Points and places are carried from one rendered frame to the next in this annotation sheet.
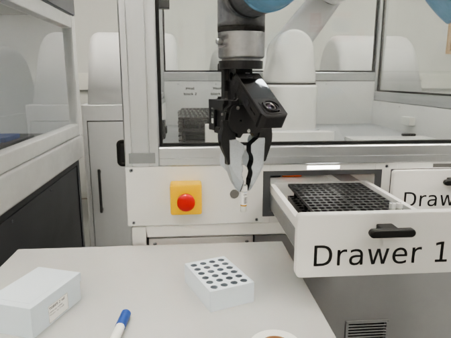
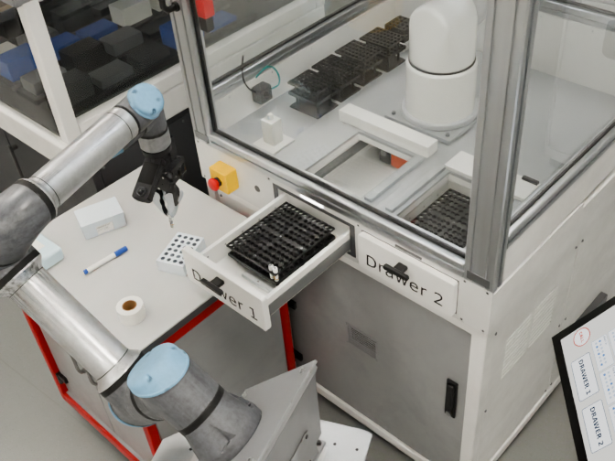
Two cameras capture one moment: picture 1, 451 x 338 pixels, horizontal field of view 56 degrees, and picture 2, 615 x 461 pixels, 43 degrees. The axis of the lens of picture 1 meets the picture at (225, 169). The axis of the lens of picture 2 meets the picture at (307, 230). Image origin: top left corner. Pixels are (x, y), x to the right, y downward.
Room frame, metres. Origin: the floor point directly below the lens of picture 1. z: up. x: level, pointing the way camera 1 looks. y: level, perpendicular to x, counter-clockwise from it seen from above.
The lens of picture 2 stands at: (-0.01, -1.45, 2.22)
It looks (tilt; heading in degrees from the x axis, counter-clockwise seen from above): 41 degrees down; 51
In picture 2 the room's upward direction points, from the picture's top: 5 degrees counter-clockwise
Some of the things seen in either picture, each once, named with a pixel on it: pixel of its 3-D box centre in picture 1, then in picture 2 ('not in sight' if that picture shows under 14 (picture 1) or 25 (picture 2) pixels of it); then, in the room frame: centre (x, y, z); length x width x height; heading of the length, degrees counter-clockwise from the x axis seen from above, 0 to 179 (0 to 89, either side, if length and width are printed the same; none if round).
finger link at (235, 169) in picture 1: (229, 162); (163, 197); (0.70, -0.01, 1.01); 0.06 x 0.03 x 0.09; 26
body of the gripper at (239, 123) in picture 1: (238, 98); (162, 164); (0.71, -0.02, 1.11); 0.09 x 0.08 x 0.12; 26
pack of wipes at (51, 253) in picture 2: not in sight; (35, 251); (0.44, 0.33, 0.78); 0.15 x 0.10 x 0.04; 96
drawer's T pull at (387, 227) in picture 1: (388, 230); (215, 284); (0.65, -0.26, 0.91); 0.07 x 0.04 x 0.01; 95
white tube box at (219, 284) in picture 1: (217, 282); (181, 253); (0.72, 0.01, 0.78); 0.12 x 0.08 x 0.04; 25
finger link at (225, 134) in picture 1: (232, 137); not in sight; (0.68, -0.01, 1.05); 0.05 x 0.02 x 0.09; 116
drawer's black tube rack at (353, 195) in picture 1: (339, 209); (282, 245); (0.88, -0.25, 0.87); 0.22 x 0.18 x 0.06; 5
